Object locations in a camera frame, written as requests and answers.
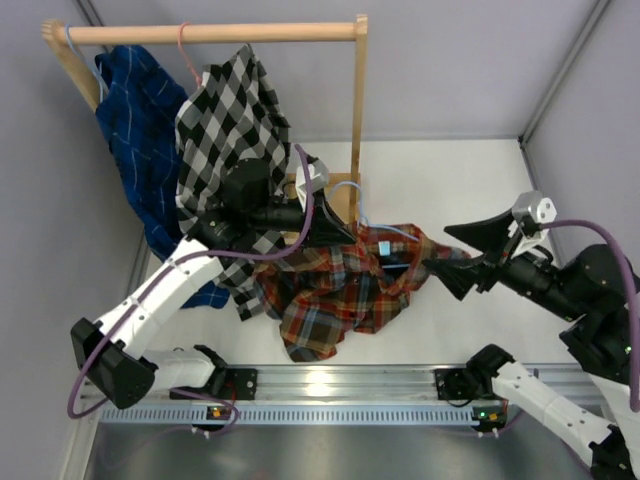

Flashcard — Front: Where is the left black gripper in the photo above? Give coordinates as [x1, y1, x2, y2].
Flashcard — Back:
[248, 188, 356, 253]

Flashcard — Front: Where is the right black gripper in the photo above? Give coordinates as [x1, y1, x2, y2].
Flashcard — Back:
[421, 207, 583, 321]

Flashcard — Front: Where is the light blue hanger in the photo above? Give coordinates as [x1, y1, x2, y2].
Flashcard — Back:
[64, 24, 108, 103]
[327, 180, 419, 271]

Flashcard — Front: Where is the red orange plaid shirt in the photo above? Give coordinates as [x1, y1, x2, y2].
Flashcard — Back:
[254, 224, 470, 362]

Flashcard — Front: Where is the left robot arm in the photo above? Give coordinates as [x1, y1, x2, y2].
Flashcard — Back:
[70, 154, 355, 409]

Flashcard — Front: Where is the black white checkered shirt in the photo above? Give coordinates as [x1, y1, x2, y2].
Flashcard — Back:
[174, 43, 293, 322]

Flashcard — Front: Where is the pink hanger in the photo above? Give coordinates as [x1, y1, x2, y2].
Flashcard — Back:
[177, 22, 202, 87]

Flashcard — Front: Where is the blue plaid shirt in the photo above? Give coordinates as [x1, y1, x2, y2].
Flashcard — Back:
[93, 44, 231, 310]

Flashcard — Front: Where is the wooden clothes rack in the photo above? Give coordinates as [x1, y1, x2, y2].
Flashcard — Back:
[40, 14, 370, 226]

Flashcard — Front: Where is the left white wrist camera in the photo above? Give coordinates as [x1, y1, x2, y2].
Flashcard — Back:
[295, 157, 330, 212]

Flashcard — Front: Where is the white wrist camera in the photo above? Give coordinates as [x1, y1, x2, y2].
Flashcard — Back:
[511, 190, 557, 257]
[295, 157, 330, 212]

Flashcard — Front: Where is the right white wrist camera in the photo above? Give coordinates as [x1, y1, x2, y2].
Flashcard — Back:
[511, 190, 557, 257]

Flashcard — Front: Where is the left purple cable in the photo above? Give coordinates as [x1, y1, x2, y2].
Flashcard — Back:
[66, 143, 319, 434]

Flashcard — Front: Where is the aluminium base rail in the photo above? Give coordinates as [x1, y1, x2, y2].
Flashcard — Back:
[79, 363, 606, 403]

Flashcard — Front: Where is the perforated cable duct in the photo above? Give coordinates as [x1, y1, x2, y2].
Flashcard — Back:
[101, 403, 486, 427]

